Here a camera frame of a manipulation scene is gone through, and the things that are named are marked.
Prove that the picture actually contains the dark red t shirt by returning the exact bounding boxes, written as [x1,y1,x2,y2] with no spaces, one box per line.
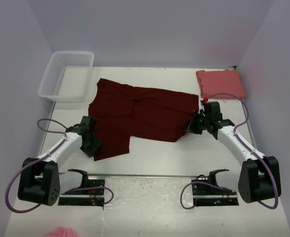
[88,79,199,161]

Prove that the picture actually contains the pink cloth at bottom edge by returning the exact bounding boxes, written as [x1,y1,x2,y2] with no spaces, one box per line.
[44,227,78,237]

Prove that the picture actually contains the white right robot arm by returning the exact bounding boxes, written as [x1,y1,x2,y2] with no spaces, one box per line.
[184,100,282,209]

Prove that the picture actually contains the aluminium table edge rail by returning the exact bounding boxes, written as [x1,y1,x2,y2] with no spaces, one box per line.
[241,99,263,159]

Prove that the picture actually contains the folded pink t shirt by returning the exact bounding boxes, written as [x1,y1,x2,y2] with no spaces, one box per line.
[196,70,246,99]

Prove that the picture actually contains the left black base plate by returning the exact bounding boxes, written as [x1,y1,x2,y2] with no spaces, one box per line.
[58,189,105,207]

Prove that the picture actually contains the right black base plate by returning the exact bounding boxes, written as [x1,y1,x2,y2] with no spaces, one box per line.
[192,184,239,207]

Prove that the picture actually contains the white plastic basket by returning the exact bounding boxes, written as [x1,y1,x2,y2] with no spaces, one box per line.
[38,51,94,103]

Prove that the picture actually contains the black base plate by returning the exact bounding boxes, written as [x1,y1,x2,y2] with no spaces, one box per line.
[58,189,105,207]
[192,184,239,207]

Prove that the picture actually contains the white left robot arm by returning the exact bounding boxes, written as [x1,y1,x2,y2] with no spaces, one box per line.
[18,116,102,206]

